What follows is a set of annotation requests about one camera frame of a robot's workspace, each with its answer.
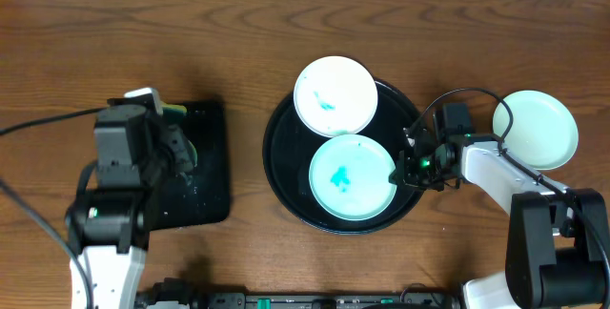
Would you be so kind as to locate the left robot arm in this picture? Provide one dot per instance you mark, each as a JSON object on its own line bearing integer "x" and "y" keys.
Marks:
{"x": 117, "y": 199}

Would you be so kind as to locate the mint plate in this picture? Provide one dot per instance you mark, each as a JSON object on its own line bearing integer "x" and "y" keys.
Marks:
{"x": 349, "y": 176}
{"x": 544, "y": 133}

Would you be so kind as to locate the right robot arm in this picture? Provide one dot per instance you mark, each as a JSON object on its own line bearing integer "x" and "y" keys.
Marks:
{"x": 557, "y": 251}

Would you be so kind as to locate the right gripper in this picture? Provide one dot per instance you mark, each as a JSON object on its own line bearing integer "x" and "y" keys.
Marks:
{"x": 402, "y": 174}

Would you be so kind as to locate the black rectangular tray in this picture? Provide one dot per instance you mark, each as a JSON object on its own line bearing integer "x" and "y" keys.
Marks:
{"x": 203, "y": 195}

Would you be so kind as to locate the white plate with stain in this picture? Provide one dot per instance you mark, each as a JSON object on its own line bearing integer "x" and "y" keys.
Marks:
{"x": 335, "y": 95}

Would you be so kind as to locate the mint plate front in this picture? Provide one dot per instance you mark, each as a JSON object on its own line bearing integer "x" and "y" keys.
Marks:
{"x": 544, "y": 133}

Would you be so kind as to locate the green yellow sponge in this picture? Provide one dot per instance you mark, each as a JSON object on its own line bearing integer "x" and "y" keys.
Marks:
{"x": 175, "y": 116}

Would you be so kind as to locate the round black tray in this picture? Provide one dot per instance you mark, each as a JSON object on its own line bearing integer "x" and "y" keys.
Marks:
{"x": 289, "y": 146}

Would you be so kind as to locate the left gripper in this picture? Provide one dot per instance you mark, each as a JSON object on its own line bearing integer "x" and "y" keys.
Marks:
{"x": 177, "y": 144}

